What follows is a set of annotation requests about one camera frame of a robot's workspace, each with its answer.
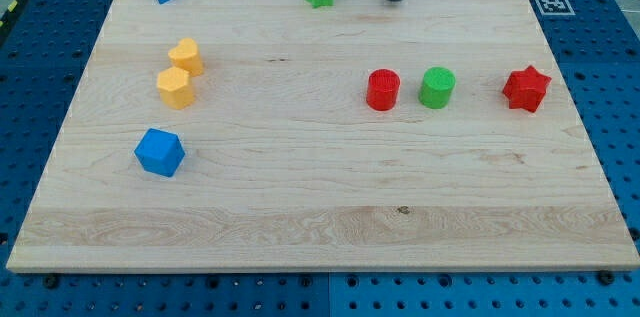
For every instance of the white fiducial marker tag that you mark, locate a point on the white fiducial marker tag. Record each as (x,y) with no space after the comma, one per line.
(555,7)

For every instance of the blue cube block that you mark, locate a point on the blue cube block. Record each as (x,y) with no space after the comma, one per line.
(160,152)

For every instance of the light wooden board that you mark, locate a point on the light wooden board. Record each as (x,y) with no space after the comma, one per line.
(287,168)

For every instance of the red star block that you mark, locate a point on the red star block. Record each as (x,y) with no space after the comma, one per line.
(525,89)

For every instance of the yellow heart block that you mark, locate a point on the yellow heart block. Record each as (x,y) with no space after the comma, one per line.
(186,55)

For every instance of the red cylinder block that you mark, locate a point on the red cylinder block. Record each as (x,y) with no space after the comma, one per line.
(382,89)

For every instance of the green cylinder block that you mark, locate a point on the green cylinder block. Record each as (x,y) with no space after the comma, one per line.
(436,87)

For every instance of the yellow hexagon block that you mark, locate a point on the yellow hexagon block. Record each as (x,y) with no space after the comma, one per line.
(175,88)

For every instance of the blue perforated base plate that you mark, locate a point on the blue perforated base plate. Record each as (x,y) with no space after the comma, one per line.
(41,64)

